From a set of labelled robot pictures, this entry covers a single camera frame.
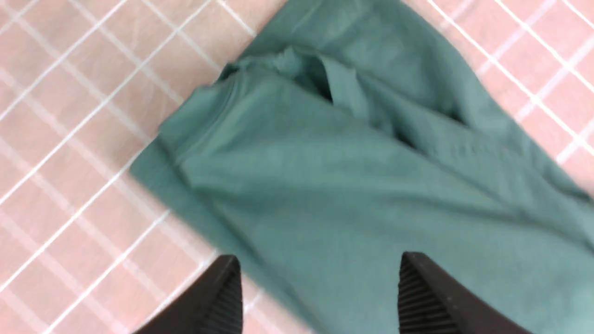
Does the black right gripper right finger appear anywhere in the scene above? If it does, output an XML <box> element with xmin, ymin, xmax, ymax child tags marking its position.
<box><xmin>398</xmin><ymin>252</ymin><xmax>528</xmax><ymax>334</ymax></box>

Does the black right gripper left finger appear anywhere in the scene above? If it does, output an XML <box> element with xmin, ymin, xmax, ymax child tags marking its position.
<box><xmin>136</xmin><ymin>255</ymin><xmax>244</xmax><ymax>334</ymax></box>

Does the green long-sleeve top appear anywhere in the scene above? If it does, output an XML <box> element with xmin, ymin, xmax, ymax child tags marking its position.
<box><xmin>130</xmin><ymin>0</ymin><xmax>594</xmax><ymax>334</ymax></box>

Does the pink checkered tablecloth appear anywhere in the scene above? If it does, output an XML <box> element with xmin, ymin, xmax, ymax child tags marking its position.
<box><xmin>0</xmin><ymin>0</ymin><xmax>593</xmax><ymax>334</ymax></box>

